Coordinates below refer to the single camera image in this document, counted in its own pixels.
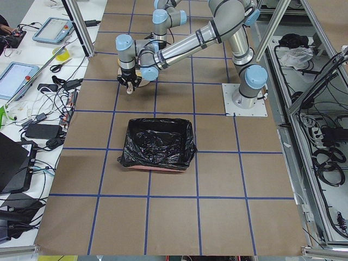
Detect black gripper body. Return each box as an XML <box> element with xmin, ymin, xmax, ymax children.
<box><xmin>117</xmin><ymin>69</ymin><xmax>142</xmax><ymax>89</ymax></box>

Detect beige dustpan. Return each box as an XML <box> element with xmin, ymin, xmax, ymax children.
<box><xmin>117</xmin><ymin>59</ymin><xmax>149</xmax><ymax>95</ymax></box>

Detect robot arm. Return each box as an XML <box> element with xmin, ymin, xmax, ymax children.
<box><xmin>152</xmin><ymin>0</ymin><xmax>187</xmax><ymax>49</ymax></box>
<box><xmin>115</xmin><ymin>0</ymin><xmax>268</xmax><ymax>109</ymax></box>

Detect black lined trash bin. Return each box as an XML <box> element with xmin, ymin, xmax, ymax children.
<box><xmin>117</xmin><ymin>118</ymin><xmax>197</xmax><ymax>172</ymax></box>

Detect black power adapter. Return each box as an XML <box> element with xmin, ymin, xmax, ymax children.
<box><xmin>84</xmin><ymin>20</ymin><xmax>101</xmax><ymax>27</ymax></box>

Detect yellow tape roll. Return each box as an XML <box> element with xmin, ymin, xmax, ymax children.
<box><xmin>55</xmin><ymin>47</ymin><xmax>70</xmax><ymax>61</ymax></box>

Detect far teach pendant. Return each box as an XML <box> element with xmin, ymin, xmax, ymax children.
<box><xmin>32</xmin><ymin>17</ymin><xmax>74</xmax><ymax>44</ymax></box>

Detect teach pendant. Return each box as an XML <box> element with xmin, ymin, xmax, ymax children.
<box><xmin>32</xmin><ymin>17</ymin><xmax>74</xmax><ymax>44</ymax></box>
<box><xmin>1</xmin><ymin>62</ymin><xmax>39</xmax><ymax>100</ymax></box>

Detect black power brick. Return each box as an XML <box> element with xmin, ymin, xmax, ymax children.
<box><xmin>25</xmin><ymin>124</ymin><xmax>63</xmax><ymax>139</ymax></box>

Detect near teach pendant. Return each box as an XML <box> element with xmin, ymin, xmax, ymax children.
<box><xmin>1</xmin><ymin>62</ymin><xmax>39</xmax><ymax>100</ymax></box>

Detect black laptop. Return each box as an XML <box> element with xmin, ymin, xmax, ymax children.
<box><xmin>1</xmin><ymin>134</ymin><xmax>38</xmax><ymax>194</ymax></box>

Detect white crumpled cloth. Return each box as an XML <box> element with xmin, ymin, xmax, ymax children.
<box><xmin>279</xmin><ymin>47</ymin><xmax>313</xmax><ymax>70</ymax></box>

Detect black handled scissors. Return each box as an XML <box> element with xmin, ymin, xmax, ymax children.
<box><xmin>49</xmin><ymin>59</ymin><xmax>71</xmax><ymax>73</ymax></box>

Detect aluminium frame post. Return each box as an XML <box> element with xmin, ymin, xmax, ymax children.
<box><xmin>62</xmin><ymin>0</ymin><xmax>95</xmax><ymax>58</ymax></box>

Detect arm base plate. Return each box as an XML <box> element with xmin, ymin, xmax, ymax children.
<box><xmin>222</xmin><ymin>83</ymin><xmax>268</xmax><ymax>117</ymax></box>

